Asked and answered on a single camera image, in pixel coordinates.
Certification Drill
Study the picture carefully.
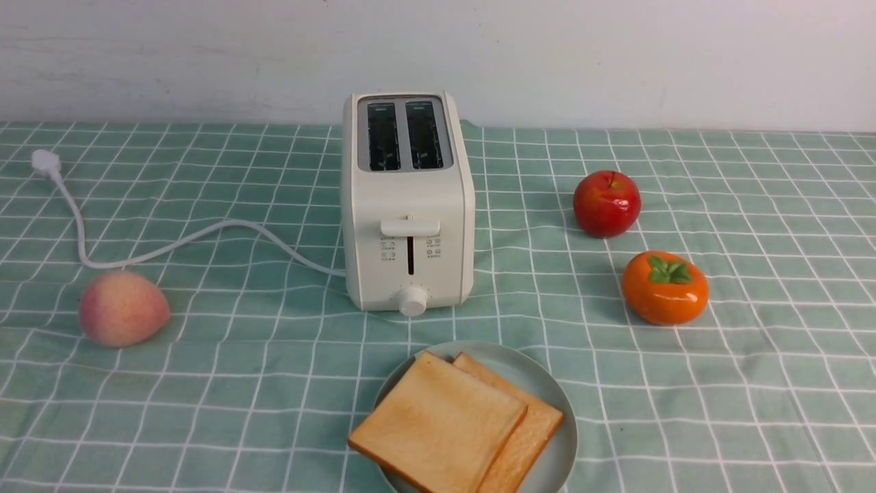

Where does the toast slice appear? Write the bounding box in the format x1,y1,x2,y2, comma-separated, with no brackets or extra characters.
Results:
453,353,563,492
348,352,528,492

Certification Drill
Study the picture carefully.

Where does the white two-slot toaster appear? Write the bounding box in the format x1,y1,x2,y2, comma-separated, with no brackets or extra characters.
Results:
339,92,476,316

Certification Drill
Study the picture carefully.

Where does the red apple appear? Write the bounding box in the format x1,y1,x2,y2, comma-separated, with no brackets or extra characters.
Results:
573,170,642,238

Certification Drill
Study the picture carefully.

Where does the green checkered tablecloth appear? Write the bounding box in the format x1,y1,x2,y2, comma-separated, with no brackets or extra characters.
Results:
1,122,875,492

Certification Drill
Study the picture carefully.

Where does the orange persimmon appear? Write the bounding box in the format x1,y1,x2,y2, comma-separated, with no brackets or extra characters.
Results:
621,251,710,327

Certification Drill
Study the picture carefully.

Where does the light green round plate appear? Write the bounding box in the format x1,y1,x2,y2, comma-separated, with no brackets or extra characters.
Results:
368,341,578,492

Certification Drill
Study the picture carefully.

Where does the pink peach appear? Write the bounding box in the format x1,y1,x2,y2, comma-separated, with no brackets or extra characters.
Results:
79,270,171,349

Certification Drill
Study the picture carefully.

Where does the white power cable with plug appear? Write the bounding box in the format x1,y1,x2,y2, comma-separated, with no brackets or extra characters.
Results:
31,150,346,279

